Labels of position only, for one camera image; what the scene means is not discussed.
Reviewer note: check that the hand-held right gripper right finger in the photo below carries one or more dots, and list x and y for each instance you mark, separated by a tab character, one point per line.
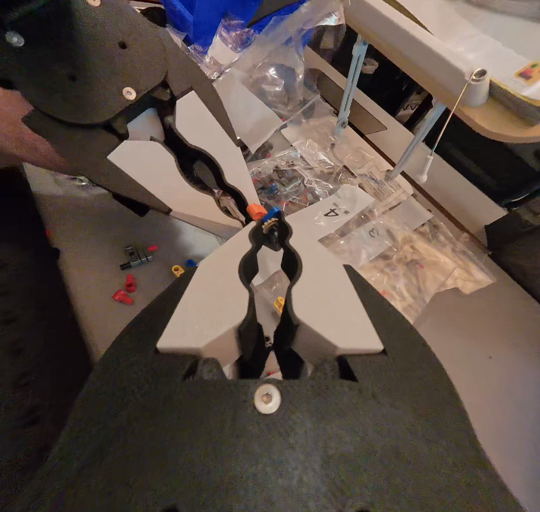
333	305

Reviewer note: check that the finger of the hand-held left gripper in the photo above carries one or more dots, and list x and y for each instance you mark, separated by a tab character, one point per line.
156	170
206	128

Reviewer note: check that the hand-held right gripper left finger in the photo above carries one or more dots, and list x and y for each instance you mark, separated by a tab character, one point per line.
202	305

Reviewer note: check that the yellow lego pin connector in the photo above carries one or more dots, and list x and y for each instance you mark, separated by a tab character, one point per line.
178	270

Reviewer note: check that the black lego gear frame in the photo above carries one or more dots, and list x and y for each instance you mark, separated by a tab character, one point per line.
261	215

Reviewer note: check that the red lego connector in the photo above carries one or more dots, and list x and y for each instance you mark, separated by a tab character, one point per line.
122	296
130	282

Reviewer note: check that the grey lego connector assembly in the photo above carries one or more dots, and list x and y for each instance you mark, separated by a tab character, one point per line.
137	257

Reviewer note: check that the person's left hand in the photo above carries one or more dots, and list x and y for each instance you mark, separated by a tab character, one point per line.
21	141

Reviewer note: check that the small opened clear bag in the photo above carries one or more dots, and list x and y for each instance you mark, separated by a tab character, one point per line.
268	288

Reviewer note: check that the white connector red pin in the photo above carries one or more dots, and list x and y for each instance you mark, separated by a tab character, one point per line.
268	340

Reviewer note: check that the blue plastic bin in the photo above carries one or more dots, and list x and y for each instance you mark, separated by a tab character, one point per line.
202	2

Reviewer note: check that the black dimpled mat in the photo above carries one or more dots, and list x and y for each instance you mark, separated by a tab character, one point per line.
33	352

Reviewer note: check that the wooden book stand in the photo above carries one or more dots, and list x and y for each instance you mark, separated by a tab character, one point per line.
400	27

